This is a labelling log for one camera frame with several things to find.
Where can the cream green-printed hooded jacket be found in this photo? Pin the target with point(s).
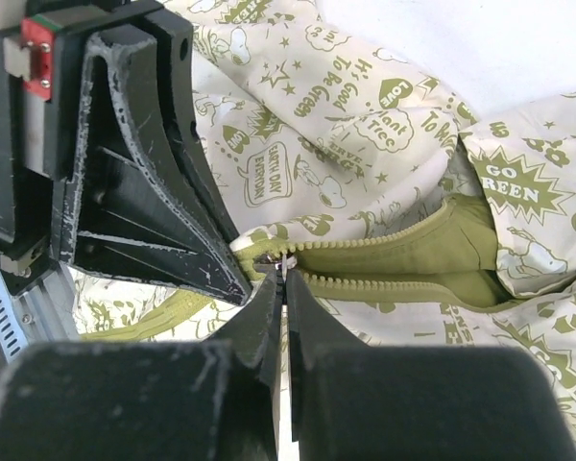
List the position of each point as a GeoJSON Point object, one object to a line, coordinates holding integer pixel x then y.
{"type": "Point", "coordinates": [411, 220]}

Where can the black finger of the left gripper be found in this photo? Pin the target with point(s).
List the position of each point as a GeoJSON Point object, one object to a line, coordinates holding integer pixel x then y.
{"type": "Point", "coordinates": [174, 36]}

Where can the aluminium mounting rail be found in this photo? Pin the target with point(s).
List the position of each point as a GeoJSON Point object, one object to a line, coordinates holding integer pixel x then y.
{"type": "Point", "coordinates": [45, 310]}

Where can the white slotted cable duct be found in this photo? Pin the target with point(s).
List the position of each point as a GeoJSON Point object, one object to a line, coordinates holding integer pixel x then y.
{"type": "Point", "coordinates": [13, 339]}

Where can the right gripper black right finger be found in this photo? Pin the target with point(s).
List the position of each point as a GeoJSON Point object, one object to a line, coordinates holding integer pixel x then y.
{"type": "Point", "coordinates": [353, 401]}

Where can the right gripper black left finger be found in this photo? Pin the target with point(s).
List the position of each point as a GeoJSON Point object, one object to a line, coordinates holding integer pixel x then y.
{"type": "Point", "coordinates": [217, 399]}

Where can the silver metal zipper slider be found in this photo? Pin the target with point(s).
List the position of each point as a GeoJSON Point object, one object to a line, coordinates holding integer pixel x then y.
{"type": "Point", "coordinates": [267, 262]}

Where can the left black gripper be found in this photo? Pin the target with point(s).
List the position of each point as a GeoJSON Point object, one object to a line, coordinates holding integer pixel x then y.
{"type": "Point", "coordinates": [87, 175]}

